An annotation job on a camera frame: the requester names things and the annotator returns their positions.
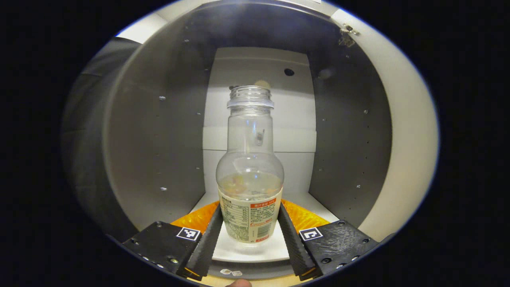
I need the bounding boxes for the metal door hinge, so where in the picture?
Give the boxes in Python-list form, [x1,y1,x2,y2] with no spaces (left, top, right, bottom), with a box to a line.
[338,23,360,48]

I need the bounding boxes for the dark grey cabinet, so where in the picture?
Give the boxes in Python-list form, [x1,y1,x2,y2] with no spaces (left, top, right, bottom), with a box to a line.
[101,0,394,280]

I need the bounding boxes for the clear plastic bottle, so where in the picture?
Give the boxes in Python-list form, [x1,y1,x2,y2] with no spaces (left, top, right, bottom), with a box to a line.
[216,85,285,244]

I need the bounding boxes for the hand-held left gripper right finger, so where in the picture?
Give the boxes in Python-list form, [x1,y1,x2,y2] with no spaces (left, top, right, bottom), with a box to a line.
[277,199,380,281]

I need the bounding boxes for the beige cabinet door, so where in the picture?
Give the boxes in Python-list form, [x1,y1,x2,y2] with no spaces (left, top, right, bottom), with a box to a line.
[330,8,439,242]

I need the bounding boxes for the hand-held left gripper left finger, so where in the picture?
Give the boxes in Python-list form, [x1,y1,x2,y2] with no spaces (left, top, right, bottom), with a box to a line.
[122,201,224,281]

